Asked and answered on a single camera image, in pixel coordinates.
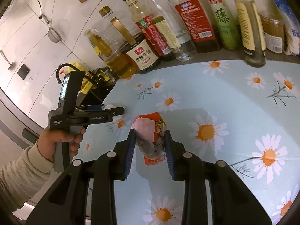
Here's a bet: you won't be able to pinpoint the red wrapper trash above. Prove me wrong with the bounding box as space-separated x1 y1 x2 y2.
131 112 167 166

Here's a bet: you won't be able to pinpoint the person's left hand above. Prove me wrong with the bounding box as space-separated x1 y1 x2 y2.
37 127 86 163

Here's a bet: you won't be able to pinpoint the yellow box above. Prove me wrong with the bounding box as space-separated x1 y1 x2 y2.
67 61 93 93

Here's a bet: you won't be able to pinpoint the yellow black cloth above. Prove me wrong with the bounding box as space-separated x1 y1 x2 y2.
92 67 112 86

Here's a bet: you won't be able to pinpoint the large cooking oil jug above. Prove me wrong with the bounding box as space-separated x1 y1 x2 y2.
84 6 138 79

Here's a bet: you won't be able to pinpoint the cream knit left sleeve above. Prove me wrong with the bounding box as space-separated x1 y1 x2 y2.
1 145 54 212

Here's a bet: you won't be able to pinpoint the soy sauce jug red label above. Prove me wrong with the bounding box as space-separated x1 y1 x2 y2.
110 17 161 74

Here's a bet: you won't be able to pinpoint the hanging metal strainer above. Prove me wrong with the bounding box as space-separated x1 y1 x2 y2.
41 14 64 43

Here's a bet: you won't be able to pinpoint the daisy print blue tablecloth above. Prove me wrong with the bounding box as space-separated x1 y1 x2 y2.
78 60 299 224

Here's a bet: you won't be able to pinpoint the red label vinegar bottle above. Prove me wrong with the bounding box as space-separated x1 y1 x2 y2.
123 0 174 62

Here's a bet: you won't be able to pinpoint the clear bottle cream label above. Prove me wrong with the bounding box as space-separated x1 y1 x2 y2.
143 0 197 62

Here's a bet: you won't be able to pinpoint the clear bottle red label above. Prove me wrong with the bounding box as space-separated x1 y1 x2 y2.
170 0 222 53

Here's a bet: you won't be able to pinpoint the small sesame oil bottle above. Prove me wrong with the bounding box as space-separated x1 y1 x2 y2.
234 0 266 68

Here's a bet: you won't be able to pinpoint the green label pepper oil bottle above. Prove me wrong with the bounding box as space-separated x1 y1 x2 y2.
208 0 241 51

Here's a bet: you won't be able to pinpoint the glass jar brown contents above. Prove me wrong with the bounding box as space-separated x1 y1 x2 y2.
260 11 285 54

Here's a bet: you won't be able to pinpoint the blue white salt bag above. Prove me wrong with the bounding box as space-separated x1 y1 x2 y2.
273 0 299 57

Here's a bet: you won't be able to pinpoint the black wall socket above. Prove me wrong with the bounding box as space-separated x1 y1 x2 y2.
17 64 30 80

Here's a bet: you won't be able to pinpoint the black power cable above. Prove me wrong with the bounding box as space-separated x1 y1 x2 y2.
21 0 44 20

